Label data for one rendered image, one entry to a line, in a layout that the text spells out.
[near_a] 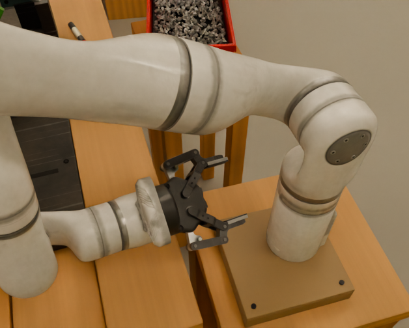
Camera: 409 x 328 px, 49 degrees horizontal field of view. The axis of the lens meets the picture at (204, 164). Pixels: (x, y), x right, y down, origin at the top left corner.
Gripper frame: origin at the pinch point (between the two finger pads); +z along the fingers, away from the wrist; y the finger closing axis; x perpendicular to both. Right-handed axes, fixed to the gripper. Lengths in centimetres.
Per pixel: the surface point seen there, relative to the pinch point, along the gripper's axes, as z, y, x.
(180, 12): 23, -52, -40
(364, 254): 22.0, 17.9, -2.9
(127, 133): -6.2, -18.1, -23.8
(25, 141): -24.8, -22.9, -30.3
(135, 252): -14.7, 4.6, -12.3
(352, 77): 146, -42, -112
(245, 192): 10.3, 0.8, -15.2
